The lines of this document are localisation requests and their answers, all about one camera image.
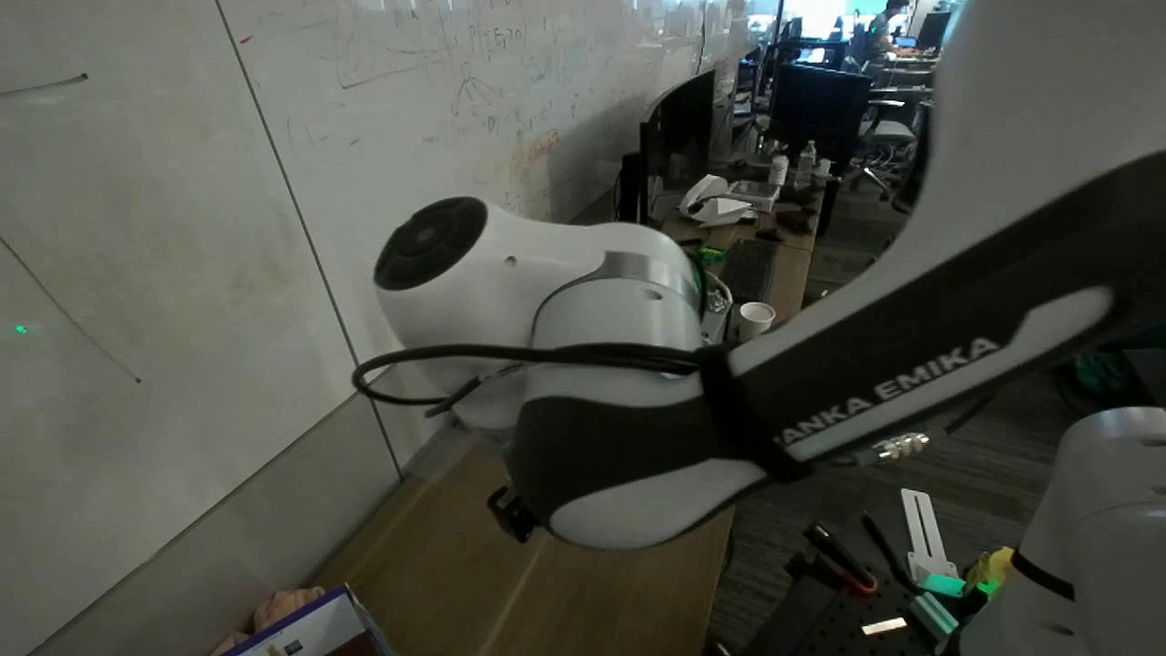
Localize blue printed cardboard box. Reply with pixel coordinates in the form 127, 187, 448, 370
223, 581, 392, 656

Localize pink crumpled item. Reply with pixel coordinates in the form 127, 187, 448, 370
212, 581, 330, 648

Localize white paper cup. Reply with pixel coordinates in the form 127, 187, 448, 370
733, 297, 782, 345

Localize black clamp with orange trigger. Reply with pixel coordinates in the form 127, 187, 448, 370
798, 516, 881, 601

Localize thin black stick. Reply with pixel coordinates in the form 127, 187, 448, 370
857, 513, 912, 591

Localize white crumpled bag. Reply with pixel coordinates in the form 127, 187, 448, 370
673, 172, 760, 233

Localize small silver item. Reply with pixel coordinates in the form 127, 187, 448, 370
857, 612, 912, 642

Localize teal plastic item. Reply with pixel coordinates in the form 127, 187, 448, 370
912, 566, 977, 643

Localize yellow plastic item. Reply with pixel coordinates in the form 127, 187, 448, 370
960, 544, 1015, 591

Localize black office chair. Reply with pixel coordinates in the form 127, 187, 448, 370
768, 57, 879, 176

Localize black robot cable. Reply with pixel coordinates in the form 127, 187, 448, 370
349, 337, 715, 410

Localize white cable connector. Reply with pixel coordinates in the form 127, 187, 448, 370
868, 431, 936, 465

